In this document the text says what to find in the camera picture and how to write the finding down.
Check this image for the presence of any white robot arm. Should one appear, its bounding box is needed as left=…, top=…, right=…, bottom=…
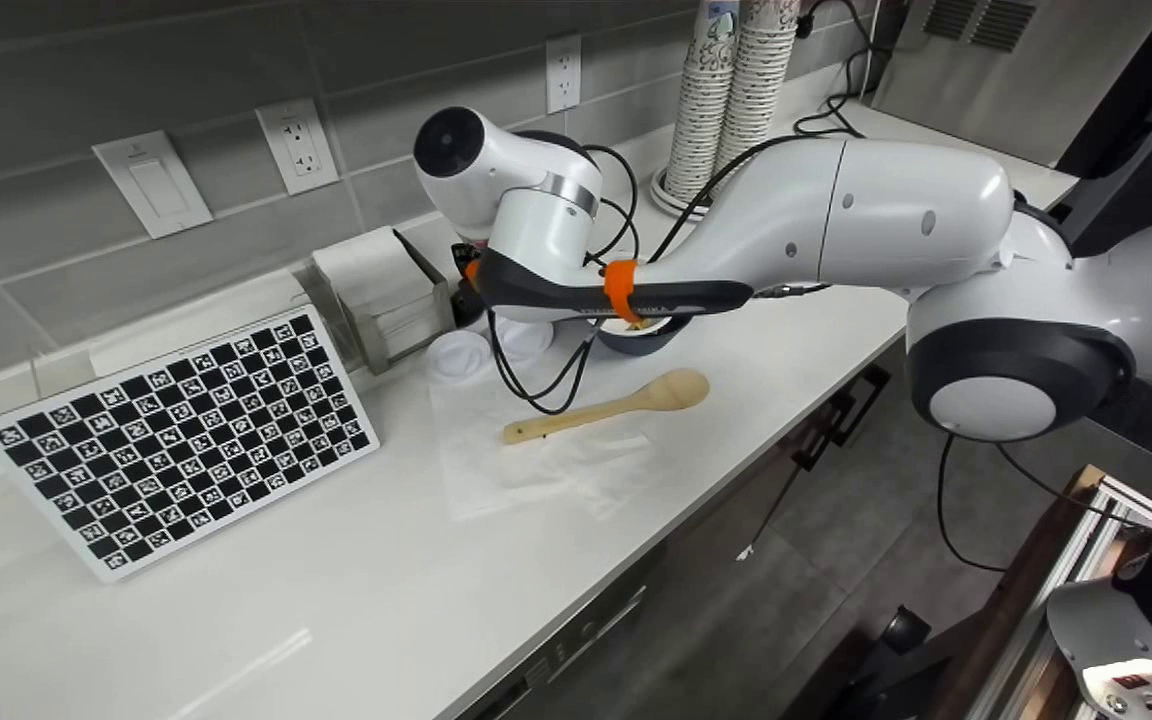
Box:
left=413, top=107, right=1152, bottom=440

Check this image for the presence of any dark blue bowl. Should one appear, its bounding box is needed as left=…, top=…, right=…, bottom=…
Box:
left=597, top=314, right=677, bottom=354

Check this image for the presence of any crumpled clear plastic wrap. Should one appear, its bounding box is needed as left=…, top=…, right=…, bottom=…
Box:
left=423, top=329, right=651, bottom=521

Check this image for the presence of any wooden spoon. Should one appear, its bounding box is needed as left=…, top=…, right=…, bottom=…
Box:
left=502, top=366, right=710, bottom=444

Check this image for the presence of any round white cup tray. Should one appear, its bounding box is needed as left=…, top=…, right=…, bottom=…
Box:
left=650, top=166, right=710, bottom=225

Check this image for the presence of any white napkin holder box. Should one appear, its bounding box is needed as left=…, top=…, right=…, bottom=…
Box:
left=311, top=226, right=452, bottom=370

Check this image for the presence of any tall paper cup stack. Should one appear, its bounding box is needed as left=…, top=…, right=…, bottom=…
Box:
left=664, top=0, right=742, bottom=200

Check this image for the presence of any short paper cup stack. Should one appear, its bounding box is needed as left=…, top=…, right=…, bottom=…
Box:
left=717, top=0, right=799, bottom=162

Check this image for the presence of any checkered calibration board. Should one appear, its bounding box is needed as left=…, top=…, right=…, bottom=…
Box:
left=0, top=309, right=382, bottom=581

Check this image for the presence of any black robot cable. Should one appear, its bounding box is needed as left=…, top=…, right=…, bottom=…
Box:
left=452, top=92, right=872, bottom=418

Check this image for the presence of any white light switch plate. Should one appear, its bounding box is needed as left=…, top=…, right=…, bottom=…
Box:
left=95, top=130, right=213, bottom=236

